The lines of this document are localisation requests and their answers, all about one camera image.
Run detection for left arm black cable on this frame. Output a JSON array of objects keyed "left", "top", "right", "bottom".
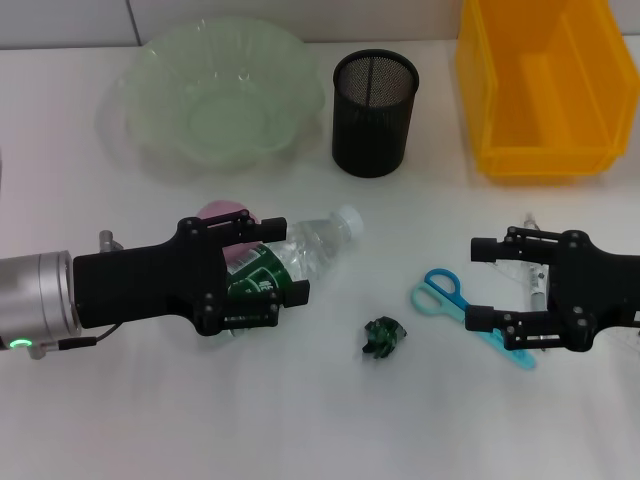
[{"left": 57, "top": 322, "right": 124, "bottom": 349}]

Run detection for black mesh pen holder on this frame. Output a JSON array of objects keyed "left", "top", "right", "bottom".
[{"left": 331, "top": 48, "right": 420, "bottom": 179}]

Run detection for clear plastic ruler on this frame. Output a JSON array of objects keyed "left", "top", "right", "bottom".
[{"left": 487, "top": 257, "right": 640, "bottom": 354}]

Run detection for silver pen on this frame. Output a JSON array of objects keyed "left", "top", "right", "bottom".
[{"left": 522, "top": 212, "right": 551, "bottom": 314}]

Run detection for yellow plastic bin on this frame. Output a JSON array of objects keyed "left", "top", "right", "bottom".
[{"left": 453, "top": 0, "right": 630, "bottom": 184}]

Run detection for blue scissors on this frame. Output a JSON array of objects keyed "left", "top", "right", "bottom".
[{"left": 410, "top": 268, "right": 537, "bottom": 371}]

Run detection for pink peach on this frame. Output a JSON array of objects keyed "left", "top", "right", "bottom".
[{"left": 195, "top": 199, "right": 264, "bottom": 275}]

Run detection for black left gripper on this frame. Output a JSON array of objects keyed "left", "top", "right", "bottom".
[{"left": 73, "top": 210, "right": 311, "bottom": 337}]

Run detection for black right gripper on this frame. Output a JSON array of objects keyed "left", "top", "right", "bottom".
[{"left": 464, "top": 225, "right": 640, "bottom": 354}]

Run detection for clear green-label water bottle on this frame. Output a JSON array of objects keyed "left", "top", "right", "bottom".
[{"left": 219, "top": 203, "right": 365, "bottom": 342}]

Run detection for translucent green fruit plate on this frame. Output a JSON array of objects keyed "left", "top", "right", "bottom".
[{"left": 97, "top": 17, "right": 329, "bottom": 174}]

